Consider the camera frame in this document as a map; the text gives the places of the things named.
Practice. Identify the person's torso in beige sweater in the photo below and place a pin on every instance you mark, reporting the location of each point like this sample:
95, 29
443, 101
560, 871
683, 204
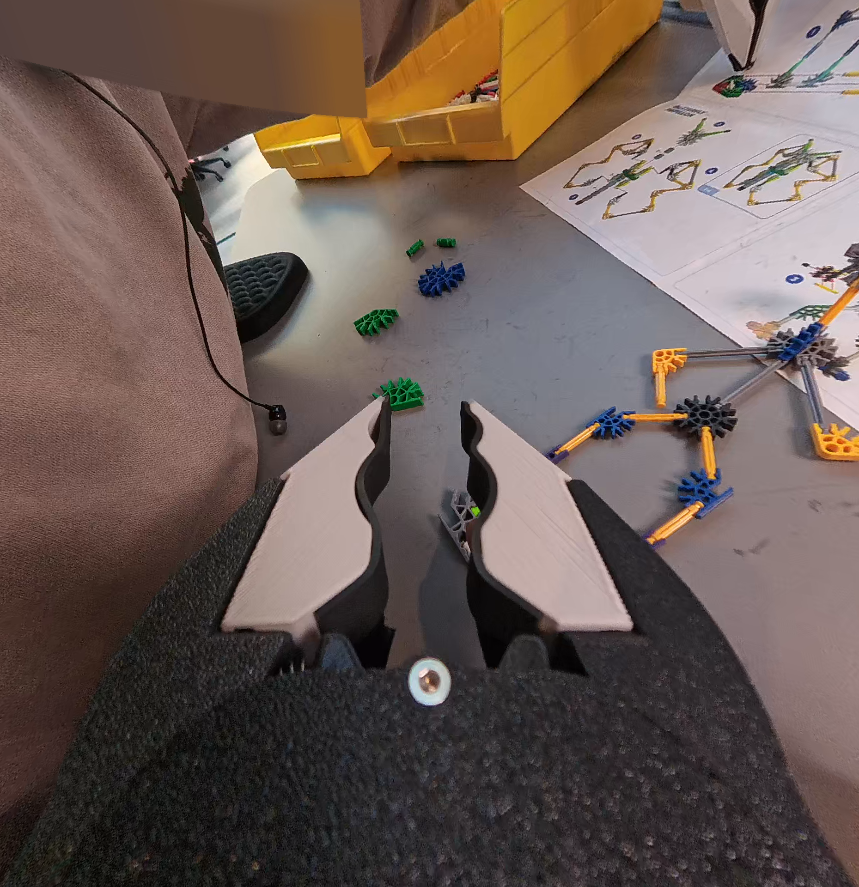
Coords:
89, 346

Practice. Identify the grey snowflake connector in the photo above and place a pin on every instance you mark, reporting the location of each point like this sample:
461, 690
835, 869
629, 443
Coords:
459, 523

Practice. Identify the pile of colourful toy pieces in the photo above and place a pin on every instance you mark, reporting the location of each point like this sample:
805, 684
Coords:
478, 90

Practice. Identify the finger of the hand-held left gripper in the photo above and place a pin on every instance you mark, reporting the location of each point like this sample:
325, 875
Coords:
729, 28

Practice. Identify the yellow toy rod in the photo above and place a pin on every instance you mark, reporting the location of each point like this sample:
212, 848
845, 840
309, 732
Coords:
661, 388

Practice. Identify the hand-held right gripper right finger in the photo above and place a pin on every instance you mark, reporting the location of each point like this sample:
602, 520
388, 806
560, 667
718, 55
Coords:
554, 554

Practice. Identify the yellow plastic crate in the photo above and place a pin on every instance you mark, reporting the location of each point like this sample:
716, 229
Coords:
575, 69
318, 149

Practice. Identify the blue snowflake connector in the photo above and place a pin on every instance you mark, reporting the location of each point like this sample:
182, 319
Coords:
442, 281

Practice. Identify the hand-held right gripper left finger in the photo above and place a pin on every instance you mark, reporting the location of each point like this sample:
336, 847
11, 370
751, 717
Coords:
304, 547

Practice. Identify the green fan connector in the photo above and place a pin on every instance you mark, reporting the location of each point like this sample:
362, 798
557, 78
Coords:
376, 322
401, 396

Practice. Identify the black chair armrest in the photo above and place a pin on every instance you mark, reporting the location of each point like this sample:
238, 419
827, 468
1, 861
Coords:
263, 287

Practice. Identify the multicolour rod and connector assembly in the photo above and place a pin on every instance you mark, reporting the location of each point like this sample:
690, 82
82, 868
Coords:
706, 416

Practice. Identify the black chair base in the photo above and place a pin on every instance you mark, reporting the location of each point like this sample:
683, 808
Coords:
211, 165

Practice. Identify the white toy instruction sheet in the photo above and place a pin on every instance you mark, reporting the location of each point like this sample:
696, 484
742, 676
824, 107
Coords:
748, 229

